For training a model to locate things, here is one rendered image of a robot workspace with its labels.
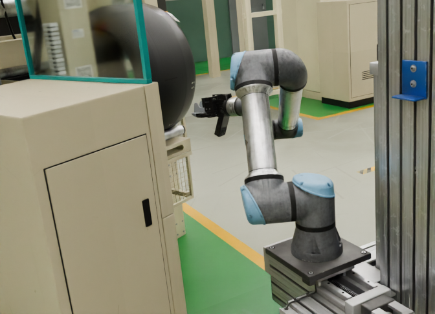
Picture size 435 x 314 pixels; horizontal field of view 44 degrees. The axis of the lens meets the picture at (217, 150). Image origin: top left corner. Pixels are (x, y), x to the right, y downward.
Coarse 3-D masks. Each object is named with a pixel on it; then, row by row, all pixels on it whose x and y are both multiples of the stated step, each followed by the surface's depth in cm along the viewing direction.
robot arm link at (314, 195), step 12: (300, 180) 151; (312, 180) 151; (324, 180) 152; (300, 192) 150; (312, 192) 148; (324, 192) 148; (300, 204) 149; (312, 204) 149; (324, 204) 149; (300, 216) 151; (312, 216) 150; (324, 216) 150
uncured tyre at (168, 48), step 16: (144, 16) 214; (160, 16) 220; (160, 32) 213; (176, 32) 219; (160, 48) 210; (176, 48) 216; (160, 64) 209; (176, 64) 215; (192, 64) 222; (160, 80) 209; (176, 80) 216; (192, 80) 223; (160, 96) 212; (176, 96) 219; (192, 96) 228; (176, 112) 225
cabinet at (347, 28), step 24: (336, 0) 644; (360, 0) 612; (336, 24) 626; (360, 24) 618; (336, 48) 635; (360, 48) 626; (336, 72) 645; (360, 72) 633; (336, 96) 655; (360, 96) 642
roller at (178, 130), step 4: (172, 128) 237; (176, 128) 238; (180, 128) 239; (184, 128) 241; (164, 132) 233; (168, 132) 234; (172, 132) 236; (176, 132) 237; (180, 132) 239; (184, 132) 242; (168, 136) 234; (172, 136) 236; (176, 136) 239
